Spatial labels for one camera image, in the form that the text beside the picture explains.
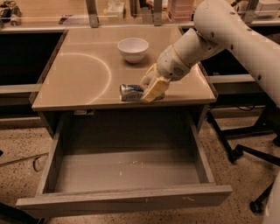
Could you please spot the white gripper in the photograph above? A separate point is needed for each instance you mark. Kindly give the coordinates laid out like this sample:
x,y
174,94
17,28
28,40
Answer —
x,y
170,65

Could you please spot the redbull can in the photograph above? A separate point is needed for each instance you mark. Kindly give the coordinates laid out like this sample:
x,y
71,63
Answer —
x,y
132,92

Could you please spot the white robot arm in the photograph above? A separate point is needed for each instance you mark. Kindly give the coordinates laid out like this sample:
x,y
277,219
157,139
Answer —
x,y
218,27

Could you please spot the grey drawer cabinet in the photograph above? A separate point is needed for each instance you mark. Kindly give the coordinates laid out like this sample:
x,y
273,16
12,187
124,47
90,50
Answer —
x,y
88,70

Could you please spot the open top drawer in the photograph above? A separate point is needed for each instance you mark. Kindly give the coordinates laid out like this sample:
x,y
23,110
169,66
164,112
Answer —
x,y
122,162

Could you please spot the white bowl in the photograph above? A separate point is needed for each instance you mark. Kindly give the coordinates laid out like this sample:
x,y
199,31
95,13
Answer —
x,y
133,50

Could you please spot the pink stacked box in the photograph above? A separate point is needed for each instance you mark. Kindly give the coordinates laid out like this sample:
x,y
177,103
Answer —
x,y
180,10

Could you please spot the black office chair base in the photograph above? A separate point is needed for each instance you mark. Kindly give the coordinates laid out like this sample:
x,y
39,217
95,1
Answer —
x,y
259,128

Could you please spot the metal shelf post middle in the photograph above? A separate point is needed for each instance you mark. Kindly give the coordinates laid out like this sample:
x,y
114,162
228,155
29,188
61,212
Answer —
x,y
157,12

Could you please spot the metal shelf post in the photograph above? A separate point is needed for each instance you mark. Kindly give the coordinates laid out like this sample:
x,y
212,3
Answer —
x,y
157,12
249,13
92,13

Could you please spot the metal shelf post left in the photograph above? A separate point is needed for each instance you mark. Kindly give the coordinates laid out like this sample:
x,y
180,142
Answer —
x,y
92,13

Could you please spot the metal shelf post right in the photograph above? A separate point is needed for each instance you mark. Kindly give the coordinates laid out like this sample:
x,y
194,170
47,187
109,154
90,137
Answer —
x,y
249,13

